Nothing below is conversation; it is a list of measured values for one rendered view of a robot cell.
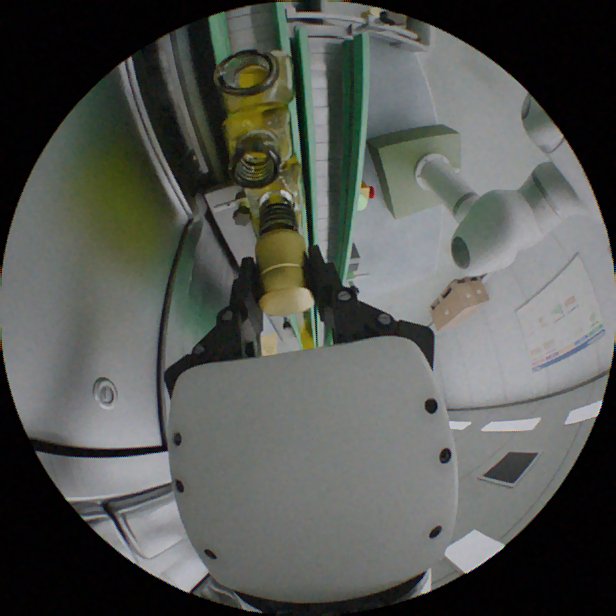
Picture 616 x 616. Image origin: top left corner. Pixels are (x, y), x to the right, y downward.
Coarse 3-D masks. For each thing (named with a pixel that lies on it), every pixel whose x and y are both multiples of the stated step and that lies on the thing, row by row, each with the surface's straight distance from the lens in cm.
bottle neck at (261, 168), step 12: (252, 132) 15; (264, 132) 15; (240, 144) 13; (252, 144) 11; (264, 144) 11; (276, 144) 13; (240, 156) 11; (264, 156) 16; (276, 156) 11; (228, 168) 12; (240, 168) 13; (252, 168) 14; (264, 168) 14; (276, 168) 12; (240, 180) 12; (252, 180) 12; (264, 180) 12
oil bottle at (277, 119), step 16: (256, 112) 18; (272, 112) 17; (288, 112) 18; (224, 128) 17; (240, 128) 16; (256, 128) 16; (272, 128) 16; (288, 128) 17; (288, 144) 17; (288, 160) 18
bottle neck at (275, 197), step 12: (276, 192) 17; (264, 204) 17; (276, 204) 16; (288, 204) 16; (264, 216) 15; (276, 216) 14; (288, 216) 15; (264, 228) 14; (276, 228) 14; (288, 228) 14
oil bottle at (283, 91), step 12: (288, 60) 17; (252, 72) 19; (264, 72) 18; (288, 72) 16; (240, 84) 18; (252, 84) 18; (276, 84) 16; (288, 84) 16; (228, 96) 16; (252, 96) 16; (264, 96) 16; (276, 96) 16; (288, 96) 17; (228, 108) 17; (240, 108) 16; (252, 108) 17
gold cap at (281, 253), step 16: (272, 240) 12; (288, 240) 12; (304, 240) 13; (256, 256) 13; (272, 256) 11; (288, 256) 11; (304, 256) 12; (256, 272) 12; (272, 272) 11; (288, 272) 10; (304, 272) 11; (272, 288) 10; (288, 288) 10; (304, 288) 10; (272, 304) 11; (288, 304) 11; (304, 304) 12
